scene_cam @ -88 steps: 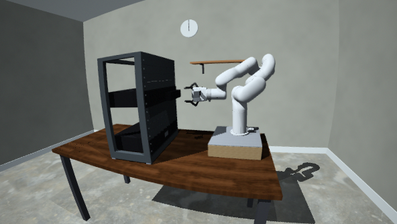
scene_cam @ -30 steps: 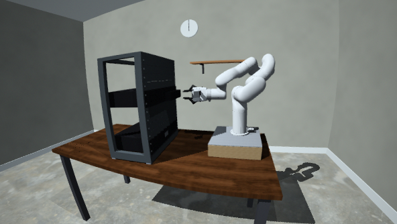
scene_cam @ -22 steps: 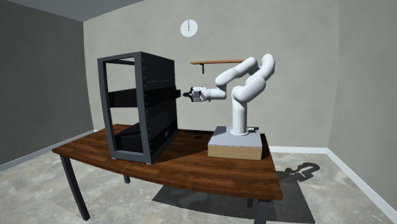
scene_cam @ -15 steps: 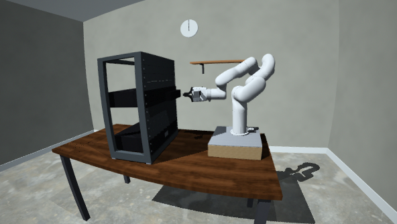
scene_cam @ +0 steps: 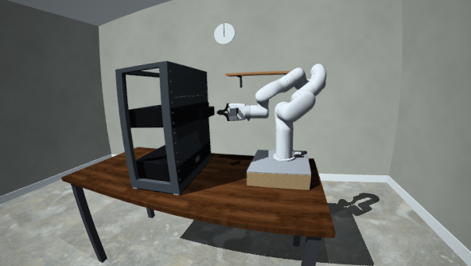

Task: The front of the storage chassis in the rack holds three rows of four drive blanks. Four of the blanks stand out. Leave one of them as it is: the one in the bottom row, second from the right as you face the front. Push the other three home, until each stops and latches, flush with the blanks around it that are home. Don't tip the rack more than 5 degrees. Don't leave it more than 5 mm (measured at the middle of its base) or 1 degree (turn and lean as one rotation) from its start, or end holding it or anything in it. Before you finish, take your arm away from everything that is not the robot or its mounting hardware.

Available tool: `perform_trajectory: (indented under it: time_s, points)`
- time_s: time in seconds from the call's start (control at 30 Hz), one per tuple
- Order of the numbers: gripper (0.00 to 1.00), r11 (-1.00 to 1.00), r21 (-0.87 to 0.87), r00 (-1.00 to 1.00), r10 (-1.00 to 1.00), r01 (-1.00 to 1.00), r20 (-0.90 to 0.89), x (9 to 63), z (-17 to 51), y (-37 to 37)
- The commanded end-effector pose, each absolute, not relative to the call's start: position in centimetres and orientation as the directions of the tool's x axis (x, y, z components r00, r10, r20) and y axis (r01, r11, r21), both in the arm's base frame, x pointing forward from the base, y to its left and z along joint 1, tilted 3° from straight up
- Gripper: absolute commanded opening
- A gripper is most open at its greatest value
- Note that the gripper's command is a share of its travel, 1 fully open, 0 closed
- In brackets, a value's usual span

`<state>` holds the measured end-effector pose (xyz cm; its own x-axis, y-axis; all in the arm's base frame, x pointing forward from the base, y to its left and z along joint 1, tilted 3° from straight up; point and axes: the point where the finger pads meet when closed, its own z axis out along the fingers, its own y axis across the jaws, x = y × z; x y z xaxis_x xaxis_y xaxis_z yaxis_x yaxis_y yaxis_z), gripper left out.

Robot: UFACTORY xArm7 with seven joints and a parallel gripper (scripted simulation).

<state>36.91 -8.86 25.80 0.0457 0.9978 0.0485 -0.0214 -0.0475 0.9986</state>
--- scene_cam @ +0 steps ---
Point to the black metal rack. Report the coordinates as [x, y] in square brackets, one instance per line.
[187, 147]

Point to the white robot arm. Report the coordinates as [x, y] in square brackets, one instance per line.
[287, 113]

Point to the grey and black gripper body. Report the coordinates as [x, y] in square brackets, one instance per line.
[241, 112]

